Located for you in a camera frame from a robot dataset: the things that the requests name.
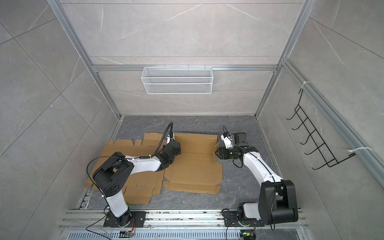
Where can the aluminium mounting rail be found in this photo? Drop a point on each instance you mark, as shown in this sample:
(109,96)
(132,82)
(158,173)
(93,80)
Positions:
(154,220)

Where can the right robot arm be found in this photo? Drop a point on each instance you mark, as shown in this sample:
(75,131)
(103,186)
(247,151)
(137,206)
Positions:
(277,202)

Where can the cardboard box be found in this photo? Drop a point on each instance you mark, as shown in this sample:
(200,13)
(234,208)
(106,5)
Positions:
(140,187)
(196,169)

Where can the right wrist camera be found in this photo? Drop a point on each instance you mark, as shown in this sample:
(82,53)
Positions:
(227,139)

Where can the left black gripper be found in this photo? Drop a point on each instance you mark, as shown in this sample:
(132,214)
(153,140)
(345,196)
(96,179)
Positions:
(179,151)

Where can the white wire mesh basket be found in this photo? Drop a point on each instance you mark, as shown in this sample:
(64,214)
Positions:
(177,80)

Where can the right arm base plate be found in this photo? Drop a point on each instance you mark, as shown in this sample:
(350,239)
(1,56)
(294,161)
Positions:
(231,219)

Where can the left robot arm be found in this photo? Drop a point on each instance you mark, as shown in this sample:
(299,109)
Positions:
(115,171)

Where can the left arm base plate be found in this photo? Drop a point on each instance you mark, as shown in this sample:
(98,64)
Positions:
(127,220)

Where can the aluminium frame profile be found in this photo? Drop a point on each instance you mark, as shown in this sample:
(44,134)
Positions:
(370,159)

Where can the black wire hook rack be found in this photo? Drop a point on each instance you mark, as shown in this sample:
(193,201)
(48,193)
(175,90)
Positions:
(314,135)

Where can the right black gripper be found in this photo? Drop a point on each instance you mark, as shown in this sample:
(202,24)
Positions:
(223,154)

